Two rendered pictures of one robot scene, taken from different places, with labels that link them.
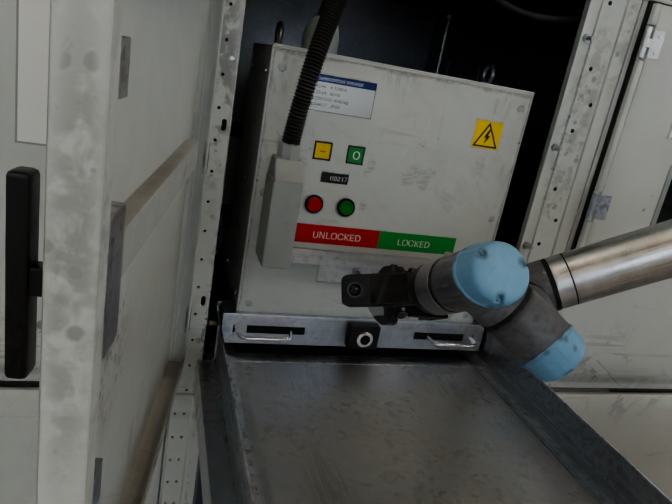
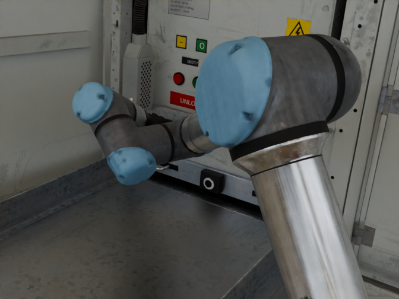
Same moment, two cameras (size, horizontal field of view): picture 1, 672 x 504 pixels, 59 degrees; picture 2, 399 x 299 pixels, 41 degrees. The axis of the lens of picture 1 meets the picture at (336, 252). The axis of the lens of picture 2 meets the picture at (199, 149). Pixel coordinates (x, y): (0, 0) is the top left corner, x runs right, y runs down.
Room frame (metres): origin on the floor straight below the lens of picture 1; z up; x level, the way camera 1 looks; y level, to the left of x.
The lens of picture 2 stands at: (0.20, -1.00, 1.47)
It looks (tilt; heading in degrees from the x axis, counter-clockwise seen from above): 21 degrees down; 49
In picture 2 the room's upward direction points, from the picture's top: 4 degrees clockwise
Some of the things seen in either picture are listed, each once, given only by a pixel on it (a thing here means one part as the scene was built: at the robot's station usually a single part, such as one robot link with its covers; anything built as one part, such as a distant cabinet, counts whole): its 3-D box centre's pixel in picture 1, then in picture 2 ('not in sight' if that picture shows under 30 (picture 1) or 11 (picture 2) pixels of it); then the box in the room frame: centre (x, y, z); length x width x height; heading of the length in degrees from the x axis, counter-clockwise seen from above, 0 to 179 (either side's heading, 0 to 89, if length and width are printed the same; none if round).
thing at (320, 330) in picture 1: (357, 327); (218, 177); (1.08, -0.07, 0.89); 0.54 x 0.05 x 0.06; 109
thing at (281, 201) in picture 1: (279, 210); (139, 77); (0.93, 0.10, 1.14); 0.08 x 0.05 x 0.17; 19
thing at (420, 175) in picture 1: (385, 207); (224, 85); (1.06, -0.07, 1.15); 0.48 x 0.01 x 0.48; 109
